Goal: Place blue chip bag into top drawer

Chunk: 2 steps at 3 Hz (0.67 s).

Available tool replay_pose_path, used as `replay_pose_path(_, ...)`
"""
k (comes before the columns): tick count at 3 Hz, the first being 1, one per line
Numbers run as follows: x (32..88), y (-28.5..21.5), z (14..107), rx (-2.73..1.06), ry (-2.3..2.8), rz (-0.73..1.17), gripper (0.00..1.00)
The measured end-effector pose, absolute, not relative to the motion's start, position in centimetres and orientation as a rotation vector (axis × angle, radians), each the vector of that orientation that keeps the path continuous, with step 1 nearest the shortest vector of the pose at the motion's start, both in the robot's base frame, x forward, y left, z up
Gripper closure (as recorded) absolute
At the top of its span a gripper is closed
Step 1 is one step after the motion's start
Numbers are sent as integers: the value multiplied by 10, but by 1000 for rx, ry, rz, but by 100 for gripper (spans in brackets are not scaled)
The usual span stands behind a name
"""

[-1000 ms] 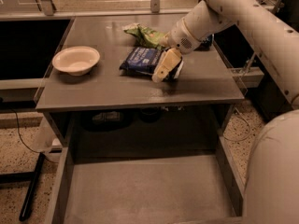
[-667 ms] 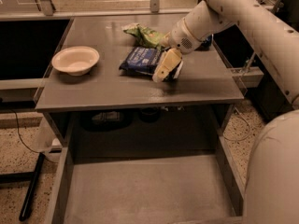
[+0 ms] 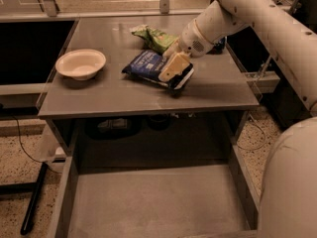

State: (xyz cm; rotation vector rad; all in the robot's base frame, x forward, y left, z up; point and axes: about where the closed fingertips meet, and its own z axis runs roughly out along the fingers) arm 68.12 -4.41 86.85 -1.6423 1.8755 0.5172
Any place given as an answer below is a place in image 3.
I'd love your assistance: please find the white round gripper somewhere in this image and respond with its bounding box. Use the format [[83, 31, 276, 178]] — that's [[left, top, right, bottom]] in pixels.
[[158, 20, 214, 82]]

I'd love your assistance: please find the blue chip bag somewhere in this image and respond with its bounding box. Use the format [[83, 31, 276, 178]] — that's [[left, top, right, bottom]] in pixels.
[[122, 50, 194, 90]]

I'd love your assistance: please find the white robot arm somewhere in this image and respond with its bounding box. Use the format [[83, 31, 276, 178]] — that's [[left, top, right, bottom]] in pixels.
[[159, 0, 317, 238]]

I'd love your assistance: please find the green chip bag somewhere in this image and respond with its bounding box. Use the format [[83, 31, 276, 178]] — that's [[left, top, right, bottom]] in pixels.
[[130, 25, 177, 55]]

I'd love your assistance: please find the open grey top drawer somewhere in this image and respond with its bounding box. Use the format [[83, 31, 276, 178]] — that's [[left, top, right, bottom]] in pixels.
[[47, 144, 259, 238]]

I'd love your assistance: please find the white bowl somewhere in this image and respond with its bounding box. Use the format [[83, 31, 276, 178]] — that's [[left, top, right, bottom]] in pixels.
[[55, 49, 106, 80]]

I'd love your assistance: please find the black metal floor bar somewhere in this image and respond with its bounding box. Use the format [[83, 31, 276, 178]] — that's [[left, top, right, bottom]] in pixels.
[[20, 163, 48, 235]]

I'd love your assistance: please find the grey cabinet frame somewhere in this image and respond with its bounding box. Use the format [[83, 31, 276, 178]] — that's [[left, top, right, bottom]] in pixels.
[[37, 14, 262, 157]]

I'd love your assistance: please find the black floor cable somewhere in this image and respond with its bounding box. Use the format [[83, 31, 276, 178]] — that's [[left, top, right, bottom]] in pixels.
[[9, 114, 63, 176]]

